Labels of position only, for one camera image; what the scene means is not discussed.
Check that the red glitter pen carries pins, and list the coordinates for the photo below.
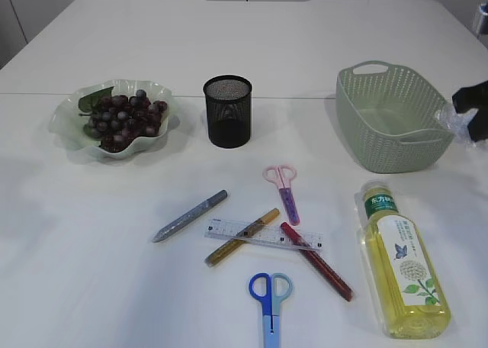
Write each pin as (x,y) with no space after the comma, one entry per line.
(317,262)

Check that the clear plastic sheet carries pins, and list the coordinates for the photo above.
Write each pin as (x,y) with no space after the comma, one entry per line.
(457,124)

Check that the clear plastic ruler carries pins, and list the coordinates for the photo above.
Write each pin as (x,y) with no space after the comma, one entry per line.
(269,236)

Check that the gold glitter pen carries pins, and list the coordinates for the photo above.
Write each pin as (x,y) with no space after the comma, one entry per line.
(241,237)

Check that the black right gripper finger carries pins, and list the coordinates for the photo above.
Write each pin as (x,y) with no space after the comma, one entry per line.
(473,97)
(478,126)

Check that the purple artificial grape bunch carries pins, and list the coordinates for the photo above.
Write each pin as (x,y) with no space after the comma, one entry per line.
(117,120)

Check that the silver glitter pen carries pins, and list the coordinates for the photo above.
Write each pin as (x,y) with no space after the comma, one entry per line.
(184,220)

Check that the yellow tea bottle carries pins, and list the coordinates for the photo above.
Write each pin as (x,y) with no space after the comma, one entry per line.
(407,294)

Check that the pale green wavy plate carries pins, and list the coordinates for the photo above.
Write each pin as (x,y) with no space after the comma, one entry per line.
(70,117)

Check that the green plastic woven basket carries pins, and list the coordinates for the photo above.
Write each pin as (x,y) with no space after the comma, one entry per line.
(388,119)

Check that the black mesh pen holder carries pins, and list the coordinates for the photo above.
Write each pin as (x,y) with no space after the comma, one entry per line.
(229,110)

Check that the pink purple scissors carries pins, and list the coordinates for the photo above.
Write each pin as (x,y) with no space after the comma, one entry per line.
(282,176)

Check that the blue scissors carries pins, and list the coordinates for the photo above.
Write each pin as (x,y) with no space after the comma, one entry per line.
(271,305)

